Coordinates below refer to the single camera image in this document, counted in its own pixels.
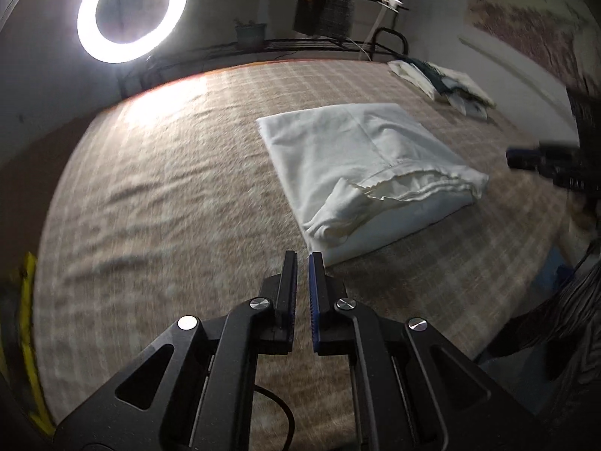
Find white lamp cable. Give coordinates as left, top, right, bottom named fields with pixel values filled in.
left=359, top=9, right=388, bottom=62

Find black metal bed frame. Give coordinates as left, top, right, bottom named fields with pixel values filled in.
left=373, top=27, right=408, bottom=59

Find person's striped clothing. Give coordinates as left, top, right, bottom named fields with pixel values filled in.
left=483, top=244, right=601, bottom=433

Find ring light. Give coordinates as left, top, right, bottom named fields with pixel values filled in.
left=76, top=0, right=189, bottom=99

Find hanging dark clothes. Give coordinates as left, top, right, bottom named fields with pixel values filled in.
left=319, top=0, right=354, bottom=38

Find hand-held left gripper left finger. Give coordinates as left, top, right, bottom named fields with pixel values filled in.
left=54, top=250, right=299, bottom=451

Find beige plaid blanket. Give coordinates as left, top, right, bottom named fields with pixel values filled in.
left=33, top=59, right=583, bottom=451

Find black metal clothes rack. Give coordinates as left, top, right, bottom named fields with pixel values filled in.
left=145, top=0, right=409, bottom=85

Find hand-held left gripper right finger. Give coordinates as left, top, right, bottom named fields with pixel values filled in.
left=308, top=251, right=541, bottom=451

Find potted plant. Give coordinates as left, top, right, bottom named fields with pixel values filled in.
left=234, top=19, right=268, bottom=51

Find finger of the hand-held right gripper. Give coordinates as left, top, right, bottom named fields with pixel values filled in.
left=506, top=142, right=580, bottom=184

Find pile of clothes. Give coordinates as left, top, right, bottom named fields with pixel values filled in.
left=387, top=58, right=496, bottom=106

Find black cable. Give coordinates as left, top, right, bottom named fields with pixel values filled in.
left=254, top=385, right=296, bottom=451

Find white t-shirt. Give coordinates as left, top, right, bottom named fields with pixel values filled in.
left=256, top=102, right=490, bottom=268

